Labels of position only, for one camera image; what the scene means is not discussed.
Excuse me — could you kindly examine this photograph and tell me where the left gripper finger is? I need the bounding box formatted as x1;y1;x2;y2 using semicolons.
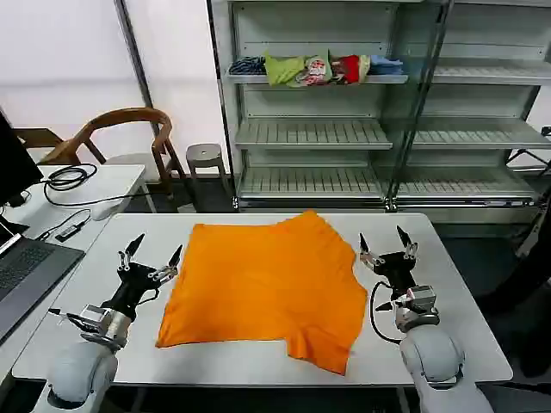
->
147;244;183;283
117;233;145;271

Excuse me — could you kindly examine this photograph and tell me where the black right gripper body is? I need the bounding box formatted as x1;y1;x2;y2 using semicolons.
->
372;252;418;299

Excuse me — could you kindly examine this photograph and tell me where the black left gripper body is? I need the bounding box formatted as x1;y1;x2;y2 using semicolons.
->
104;262;163;320

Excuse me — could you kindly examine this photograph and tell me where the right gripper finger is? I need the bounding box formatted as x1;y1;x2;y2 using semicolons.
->
358;232;386;268
395;225;419;262

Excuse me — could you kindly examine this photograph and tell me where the orange cloth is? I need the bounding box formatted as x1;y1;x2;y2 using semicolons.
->
154;209;368;376

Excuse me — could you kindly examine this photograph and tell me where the white side desk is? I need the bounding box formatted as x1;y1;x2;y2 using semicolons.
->
0;164;147;367

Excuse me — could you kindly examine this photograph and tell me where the dark grey laptop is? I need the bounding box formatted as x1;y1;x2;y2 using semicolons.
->
0;221;86;345

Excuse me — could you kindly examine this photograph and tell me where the grey round stool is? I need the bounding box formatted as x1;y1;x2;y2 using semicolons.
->
185;144;232;212

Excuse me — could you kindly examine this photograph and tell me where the person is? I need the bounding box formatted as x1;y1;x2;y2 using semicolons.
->
477;188;551;379

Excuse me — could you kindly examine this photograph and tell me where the empty grey shelf rack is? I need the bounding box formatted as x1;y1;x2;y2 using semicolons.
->
389;0;551;225

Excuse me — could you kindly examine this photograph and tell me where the grey shelf rack with clothes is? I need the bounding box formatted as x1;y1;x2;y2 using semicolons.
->
206;0;410;214

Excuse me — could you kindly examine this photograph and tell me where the brown wooden chair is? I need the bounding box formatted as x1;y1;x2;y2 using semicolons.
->
16;107;189;201

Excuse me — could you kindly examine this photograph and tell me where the black monitor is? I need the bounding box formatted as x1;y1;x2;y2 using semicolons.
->
0;107;44;207

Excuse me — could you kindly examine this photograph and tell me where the black tripod stand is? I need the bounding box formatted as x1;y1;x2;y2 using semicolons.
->
503;126;551;173

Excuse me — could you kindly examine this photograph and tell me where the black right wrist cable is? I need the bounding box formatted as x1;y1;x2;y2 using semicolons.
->
369;281;405;344

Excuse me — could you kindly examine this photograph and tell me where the black adapter with cable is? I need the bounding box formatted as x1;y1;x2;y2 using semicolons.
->
36;209;92;243

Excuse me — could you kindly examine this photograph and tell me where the coiled black cable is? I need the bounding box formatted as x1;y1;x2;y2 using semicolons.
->
40;163;152;207

